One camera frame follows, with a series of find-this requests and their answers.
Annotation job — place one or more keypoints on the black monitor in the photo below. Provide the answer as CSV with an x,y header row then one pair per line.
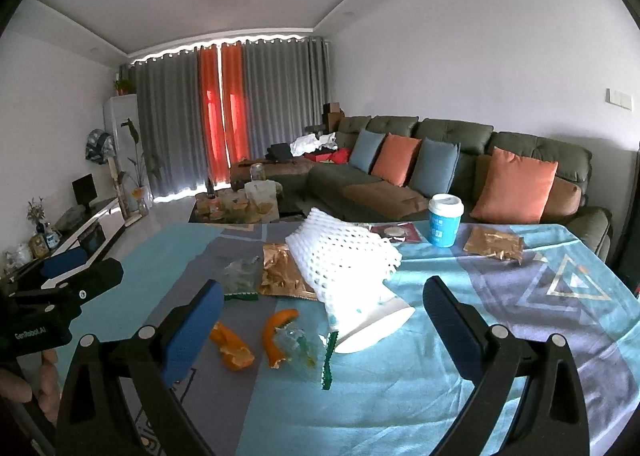
x,y
85,191

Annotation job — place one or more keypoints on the cardboard boxes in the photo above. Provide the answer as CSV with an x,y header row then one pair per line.
x,y
334,116

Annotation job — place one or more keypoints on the black clothes pile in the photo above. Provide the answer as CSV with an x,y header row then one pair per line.
x,y
277,152

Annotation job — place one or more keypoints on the clear green-edged wrapper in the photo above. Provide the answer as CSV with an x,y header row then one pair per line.
x,y
242,276
305,351

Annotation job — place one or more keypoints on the brown cushion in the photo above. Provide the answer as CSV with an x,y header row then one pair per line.
x,y
565,198

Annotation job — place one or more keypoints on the orange cushion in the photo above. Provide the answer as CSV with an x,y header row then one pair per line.
x,y
395,161
515,186

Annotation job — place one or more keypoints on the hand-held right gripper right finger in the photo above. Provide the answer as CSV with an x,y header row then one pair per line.
x,y
450,321

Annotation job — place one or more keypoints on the white shopping bag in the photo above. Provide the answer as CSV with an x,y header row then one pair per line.
x,y
261,196

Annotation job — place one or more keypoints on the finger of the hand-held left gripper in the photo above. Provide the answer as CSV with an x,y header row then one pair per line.
x,y
65,262
97,276

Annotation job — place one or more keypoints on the orange curtain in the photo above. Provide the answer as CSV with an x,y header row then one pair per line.
x,y
210,116
235,101

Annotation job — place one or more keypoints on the glass jar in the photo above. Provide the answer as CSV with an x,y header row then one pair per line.
x,y
257,172

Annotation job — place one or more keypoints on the red cloth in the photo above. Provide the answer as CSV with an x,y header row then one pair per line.
x,y
335,157

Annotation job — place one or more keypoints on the white cloth pile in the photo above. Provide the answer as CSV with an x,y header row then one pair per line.
x,y
312,144

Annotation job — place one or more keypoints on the white TV cabinet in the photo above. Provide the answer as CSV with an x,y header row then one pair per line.
x,y
95,231

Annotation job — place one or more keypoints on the small potted plant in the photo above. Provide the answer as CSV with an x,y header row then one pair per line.
x,y
125,86

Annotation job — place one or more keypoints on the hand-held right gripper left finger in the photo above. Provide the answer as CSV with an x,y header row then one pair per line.
x,y
195,331

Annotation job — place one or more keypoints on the grey curtain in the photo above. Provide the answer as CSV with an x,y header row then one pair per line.
x,y
285,96
170,121

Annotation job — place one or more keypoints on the small yellow ornament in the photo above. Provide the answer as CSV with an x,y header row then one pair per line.
x,y
39,246

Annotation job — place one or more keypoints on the flat orange peel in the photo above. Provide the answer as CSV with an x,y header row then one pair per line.
x,y
232,348

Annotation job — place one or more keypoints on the curved orange peel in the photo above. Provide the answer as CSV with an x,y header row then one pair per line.
x,y
272,336

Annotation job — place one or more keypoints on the covered standing fan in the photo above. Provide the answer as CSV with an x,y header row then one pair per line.
x,y
99,146

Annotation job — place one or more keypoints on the printed blue grey tablecloth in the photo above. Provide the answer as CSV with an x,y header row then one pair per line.
x,y
400,386

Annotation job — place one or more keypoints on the white foam fruit net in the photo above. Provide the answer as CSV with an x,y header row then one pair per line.
x,y
340,256

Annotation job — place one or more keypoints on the blue cup with white lid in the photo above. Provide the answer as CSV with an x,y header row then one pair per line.
x,y
444,223

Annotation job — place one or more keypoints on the dark wooden coffee table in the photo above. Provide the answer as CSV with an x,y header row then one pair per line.
x,y
290,208

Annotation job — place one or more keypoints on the white standing air conditioner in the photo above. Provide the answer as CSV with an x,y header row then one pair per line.
x,y
117,116

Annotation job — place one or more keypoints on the person's left hand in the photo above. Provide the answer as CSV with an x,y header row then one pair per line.
x,y
50,381

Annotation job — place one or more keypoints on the wall light switch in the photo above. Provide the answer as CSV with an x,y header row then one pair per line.
x,y
619,98

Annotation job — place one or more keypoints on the glass floor vase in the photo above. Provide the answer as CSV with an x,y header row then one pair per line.
x,y
140,201

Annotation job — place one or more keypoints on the blue cushion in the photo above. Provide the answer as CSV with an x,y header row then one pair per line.
x,y
366,151
434,166

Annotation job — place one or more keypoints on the white paper cup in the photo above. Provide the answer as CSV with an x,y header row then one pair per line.
x,y
370,328

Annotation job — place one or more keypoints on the green sectional sofa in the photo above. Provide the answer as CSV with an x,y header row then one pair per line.
x,y
360,186

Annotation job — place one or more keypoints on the dried flower vase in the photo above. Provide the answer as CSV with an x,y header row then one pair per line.
x,y
36,213

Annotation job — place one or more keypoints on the dark red packet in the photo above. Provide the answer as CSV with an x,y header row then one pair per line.
x,y
400,233

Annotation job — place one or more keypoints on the tall leafy houseplant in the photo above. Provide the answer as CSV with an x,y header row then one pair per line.
x,y
142,161

